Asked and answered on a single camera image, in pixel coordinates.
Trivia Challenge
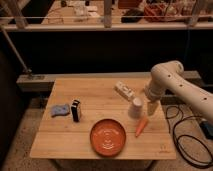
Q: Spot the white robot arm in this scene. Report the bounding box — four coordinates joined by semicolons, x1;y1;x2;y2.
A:
144;60;213;124

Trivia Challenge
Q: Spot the black eraser block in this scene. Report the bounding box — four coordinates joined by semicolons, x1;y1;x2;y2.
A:
71;100;81;122

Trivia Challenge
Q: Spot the orange toy carrot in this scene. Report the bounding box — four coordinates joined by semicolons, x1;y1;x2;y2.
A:
135;116;148;137

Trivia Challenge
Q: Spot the white rectangular box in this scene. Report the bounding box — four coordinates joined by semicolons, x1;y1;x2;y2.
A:
114;81;135;101

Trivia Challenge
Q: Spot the wooden table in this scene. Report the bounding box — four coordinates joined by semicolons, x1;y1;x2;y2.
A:
30;78;176;160

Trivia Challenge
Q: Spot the orange plate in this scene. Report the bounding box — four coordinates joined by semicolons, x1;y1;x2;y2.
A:
90;119;126;157

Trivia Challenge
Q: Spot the black power adapter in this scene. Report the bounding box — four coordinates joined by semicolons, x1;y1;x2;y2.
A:
200;121;213;140

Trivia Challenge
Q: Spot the blue sponge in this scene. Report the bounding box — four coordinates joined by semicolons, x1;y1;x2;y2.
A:
51;104;69;117

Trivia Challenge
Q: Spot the grey metal ledge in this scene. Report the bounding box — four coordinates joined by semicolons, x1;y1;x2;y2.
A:
16;71;213;93

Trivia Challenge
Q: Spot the diagonal metal pole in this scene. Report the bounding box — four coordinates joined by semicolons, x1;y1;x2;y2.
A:
0;26;32;77

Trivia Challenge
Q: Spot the black floor cable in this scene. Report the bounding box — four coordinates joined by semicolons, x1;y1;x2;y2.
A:
164;104;213;170

